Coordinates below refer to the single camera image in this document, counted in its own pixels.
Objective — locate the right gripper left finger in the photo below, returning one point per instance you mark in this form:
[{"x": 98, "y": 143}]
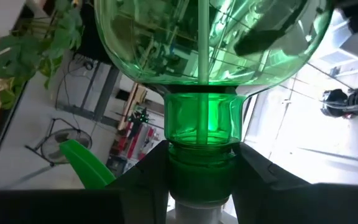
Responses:
[{"x": 151, "y": 186}]

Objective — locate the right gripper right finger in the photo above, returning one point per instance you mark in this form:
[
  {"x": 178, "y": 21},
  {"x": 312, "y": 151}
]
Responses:
[{"x": 259, "y": 186}]

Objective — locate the green transparent spray bottle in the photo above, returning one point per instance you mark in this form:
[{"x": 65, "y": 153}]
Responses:
[{"x": 204, "y": 124}]

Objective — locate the rack with red items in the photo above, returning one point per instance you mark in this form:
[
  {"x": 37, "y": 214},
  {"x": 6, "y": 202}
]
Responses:
[{"x": 135, "y": 143}]

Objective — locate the black computer monitor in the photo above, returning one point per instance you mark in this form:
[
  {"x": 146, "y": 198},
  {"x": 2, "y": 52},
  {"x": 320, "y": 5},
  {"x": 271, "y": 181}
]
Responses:
[{"x": 95, "y": 37}]

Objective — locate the standing floor fan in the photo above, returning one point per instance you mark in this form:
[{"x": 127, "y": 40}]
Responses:
[{"x": 51, "y": 149}]

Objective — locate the green plant in white pot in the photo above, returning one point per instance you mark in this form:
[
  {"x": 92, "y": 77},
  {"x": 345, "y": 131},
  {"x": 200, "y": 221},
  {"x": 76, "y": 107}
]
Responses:
[{"x": 17, "y": 53}]

